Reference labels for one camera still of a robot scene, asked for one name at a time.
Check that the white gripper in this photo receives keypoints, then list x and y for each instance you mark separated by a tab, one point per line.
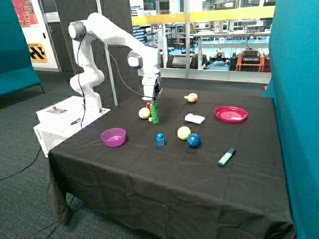
151	87

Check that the green block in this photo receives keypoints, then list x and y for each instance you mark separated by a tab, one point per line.
154	114
153	107
155	120

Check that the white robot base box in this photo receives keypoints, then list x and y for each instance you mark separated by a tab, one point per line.
62	120

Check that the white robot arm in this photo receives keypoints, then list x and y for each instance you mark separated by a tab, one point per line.
145	56

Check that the yellow ball left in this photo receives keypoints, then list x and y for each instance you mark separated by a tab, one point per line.
144	113

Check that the yellow ball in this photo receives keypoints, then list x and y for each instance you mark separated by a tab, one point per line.
144	113
183	132

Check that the blue block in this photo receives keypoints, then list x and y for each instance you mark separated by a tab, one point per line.
160	140

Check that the orange peach toy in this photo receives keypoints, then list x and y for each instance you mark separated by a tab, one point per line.
192	98

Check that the white sponge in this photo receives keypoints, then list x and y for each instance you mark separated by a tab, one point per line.
194	118

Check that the yellow ball centre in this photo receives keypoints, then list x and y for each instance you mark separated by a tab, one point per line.
183	132

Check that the purple bowl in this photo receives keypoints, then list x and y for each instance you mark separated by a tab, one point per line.
114	137

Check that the blue ball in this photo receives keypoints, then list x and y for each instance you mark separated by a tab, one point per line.
193	140

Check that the black tablecloth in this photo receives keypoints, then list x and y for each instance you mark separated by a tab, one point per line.
175	191

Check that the pink plate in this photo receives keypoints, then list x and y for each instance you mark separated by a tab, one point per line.
231	114

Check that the green highlighter pen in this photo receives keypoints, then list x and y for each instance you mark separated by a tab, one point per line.
226	157

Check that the orange black machine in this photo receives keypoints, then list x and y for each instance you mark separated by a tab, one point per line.
250	60

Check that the yellow black sign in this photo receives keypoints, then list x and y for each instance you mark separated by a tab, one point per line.
37	53

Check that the teal sofa left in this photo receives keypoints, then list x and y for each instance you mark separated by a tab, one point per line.
16	70

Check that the teal partition right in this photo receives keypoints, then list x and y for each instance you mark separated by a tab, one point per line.
294	86

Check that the red poster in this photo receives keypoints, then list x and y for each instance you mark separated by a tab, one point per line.
25	13

